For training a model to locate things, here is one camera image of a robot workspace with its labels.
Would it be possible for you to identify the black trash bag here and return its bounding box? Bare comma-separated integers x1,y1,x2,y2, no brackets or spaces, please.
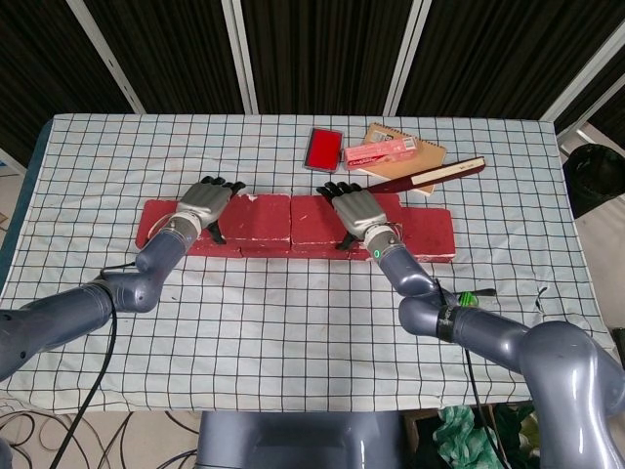
562,144,625,220

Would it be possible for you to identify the maroon hardcover book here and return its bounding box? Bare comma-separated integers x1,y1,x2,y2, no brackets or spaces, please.
364,155,488,196

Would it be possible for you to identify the blue table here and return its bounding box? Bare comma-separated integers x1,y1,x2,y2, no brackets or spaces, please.
0,119,53,299

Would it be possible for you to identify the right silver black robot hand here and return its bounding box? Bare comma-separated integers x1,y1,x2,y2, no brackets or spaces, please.
315,180,387,251

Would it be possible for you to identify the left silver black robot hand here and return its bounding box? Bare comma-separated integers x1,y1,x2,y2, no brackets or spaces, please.
174,175,247,244

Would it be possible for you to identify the red ink pad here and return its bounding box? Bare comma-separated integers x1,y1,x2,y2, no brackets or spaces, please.
303,126,347,175

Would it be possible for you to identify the grey-blue robot torso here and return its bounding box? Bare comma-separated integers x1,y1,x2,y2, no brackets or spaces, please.
194,409,406,469

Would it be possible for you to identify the pink cardboard box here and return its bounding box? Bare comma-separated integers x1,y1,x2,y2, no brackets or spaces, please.
343,135,420,172

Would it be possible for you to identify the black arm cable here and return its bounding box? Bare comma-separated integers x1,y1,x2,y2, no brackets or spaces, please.
433,277,505,469
65,262,141,441

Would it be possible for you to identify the white partition post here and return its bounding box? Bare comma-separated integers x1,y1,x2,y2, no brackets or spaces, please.
65,0,146,114
220,0,259,116
539,0,625,123
383,0,434,117

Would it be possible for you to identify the white black checkered tablecloth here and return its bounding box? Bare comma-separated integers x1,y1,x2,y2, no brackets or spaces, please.
0,112,624,414

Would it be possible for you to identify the green cloth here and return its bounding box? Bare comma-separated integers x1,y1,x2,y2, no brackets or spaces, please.
437,403,495,469

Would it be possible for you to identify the brown spiral notebook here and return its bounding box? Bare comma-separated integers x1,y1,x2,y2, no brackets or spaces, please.
351,121,448,199

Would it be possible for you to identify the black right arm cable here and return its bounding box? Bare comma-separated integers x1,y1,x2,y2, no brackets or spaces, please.
433,277,505,469

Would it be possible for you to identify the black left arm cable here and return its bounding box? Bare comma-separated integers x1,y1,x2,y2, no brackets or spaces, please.
65,262,141,441

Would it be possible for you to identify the red brick with chipped paint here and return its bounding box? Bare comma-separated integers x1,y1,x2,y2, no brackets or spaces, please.
349,207,458,263

